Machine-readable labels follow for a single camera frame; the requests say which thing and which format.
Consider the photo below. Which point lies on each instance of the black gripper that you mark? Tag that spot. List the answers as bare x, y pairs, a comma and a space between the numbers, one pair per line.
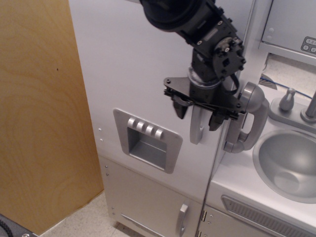
184, 93

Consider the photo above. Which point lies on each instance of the grey fridge door handle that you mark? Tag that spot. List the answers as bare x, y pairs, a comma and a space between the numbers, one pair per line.
199, 125

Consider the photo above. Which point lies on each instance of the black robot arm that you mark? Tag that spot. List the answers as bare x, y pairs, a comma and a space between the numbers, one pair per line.
217, 55

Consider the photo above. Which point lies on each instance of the grey toy telephone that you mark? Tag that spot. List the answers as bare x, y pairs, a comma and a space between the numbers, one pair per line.
244, 132

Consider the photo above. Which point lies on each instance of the grey ice dispenser panel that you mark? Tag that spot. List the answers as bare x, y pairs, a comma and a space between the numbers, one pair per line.
148, 142

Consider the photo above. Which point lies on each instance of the grey toy faucet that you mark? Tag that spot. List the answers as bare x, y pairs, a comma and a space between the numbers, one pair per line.
287, 111

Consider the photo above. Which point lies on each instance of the grey toy sink basin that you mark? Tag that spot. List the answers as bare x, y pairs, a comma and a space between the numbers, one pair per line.
286, 161

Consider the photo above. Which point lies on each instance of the white toy kitchen cabinet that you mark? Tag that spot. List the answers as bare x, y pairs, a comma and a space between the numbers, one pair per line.
239, 203

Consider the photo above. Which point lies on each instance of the white lower freezer door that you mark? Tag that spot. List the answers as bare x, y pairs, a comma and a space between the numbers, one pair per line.
144, 205

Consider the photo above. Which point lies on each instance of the toy microwave with keypad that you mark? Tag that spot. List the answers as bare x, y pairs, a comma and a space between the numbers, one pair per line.
290, 30

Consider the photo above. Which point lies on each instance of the plywood board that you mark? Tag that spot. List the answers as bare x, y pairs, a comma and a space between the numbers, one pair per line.
48, 161

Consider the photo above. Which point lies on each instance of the black equipment base corner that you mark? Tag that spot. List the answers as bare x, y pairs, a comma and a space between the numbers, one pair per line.
9, 228

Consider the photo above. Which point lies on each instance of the grey lower door handle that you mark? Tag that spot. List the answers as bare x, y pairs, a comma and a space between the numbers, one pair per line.
180, 227

